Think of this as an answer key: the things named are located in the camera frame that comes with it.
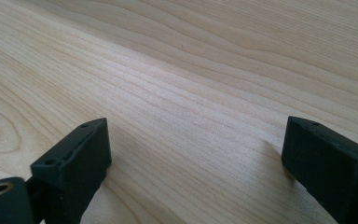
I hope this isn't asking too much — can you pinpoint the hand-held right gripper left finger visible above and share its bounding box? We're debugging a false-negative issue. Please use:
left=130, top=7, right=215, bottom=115
left=26, top=117, right=113, bottom=224

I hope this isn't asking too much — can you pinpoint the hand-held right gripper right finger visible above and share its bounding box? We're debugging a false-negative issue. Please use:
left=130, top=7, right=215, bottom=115
left=281, top=116, right=358, bottom=224

